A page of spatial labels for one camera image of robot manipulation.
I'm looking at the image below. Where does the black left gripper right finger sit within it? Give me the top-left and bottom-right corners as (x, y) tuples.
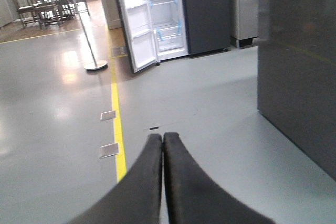
(163, 132), (274, 223)

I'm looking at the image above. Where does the silver pole floor stand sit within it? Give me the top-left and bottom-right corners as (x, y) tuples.
(73, 0), (108, 72)

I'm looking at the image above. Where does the white grey appliance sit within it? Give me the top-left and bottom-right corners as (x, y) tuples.
(230, 0), (258, 48)

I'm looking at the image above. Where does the metal floor plate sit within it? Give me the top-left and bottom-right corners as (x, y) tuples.
(99, 143), (119, 159)
(100, 110), (116, 121)

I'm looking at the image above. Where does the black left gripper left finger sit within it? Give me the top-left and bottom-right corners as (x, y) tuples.
(68, 134), (163, 223)

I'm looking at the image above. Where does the dark grey fridge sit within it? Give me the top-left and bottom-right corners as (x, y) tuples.
(143, 0), (232, 61)

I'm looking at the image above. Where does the white-lined fridge door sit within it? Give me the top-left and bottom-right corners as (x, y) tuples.
(117, 0), (158, 73)

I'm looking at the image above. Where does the dark grey cabinet panel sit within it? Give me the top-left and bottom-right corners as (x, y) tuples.
(257, 0), (335, 178)

